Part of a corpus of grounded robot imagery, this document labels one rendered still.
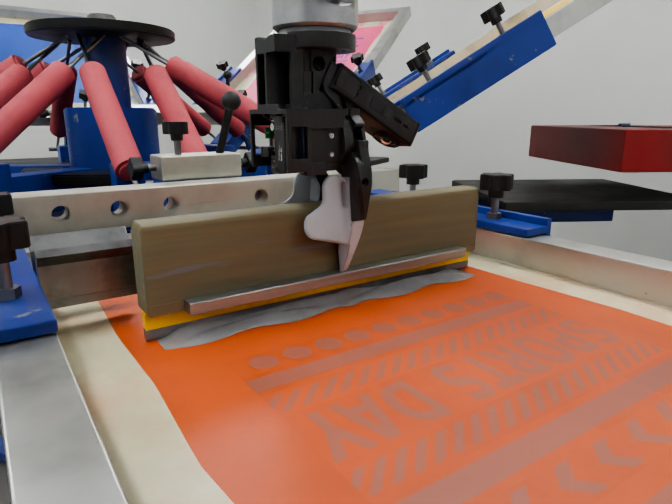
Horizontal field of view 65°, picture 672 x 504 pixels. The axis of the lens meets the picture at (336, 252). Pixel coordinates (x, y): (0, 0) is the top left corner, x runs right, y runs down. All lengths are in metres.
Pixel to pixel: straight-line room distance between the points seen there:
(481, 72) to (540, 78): 1.75
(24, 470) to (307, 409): 0.16
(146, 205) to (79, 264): 0.27
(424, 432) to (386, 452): 0.03
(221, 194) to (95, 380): 0.43
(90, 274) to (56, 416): 0.21
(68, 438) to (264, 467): 0.10
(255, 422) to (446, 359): 0.16
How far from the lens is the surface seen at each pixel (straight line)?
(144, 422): 0.36
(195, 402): 0.37
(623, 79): 2.60
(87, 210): 0.74
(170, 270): 0.44
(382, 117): 0.51
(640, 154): 1.30
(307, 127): 0.45
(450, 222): 0.61
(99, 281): 0.50
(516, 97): 2.88
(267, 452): 0.31
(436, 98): 1.04
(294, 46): 0.47
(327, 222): 0.48
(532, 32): 1.11
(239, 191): 0.79
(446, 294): 0.56
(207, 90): 1.24
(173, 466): 0.31
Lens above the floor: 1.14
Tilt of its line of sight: 15 degrees down
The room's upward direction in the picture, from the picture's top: straight up
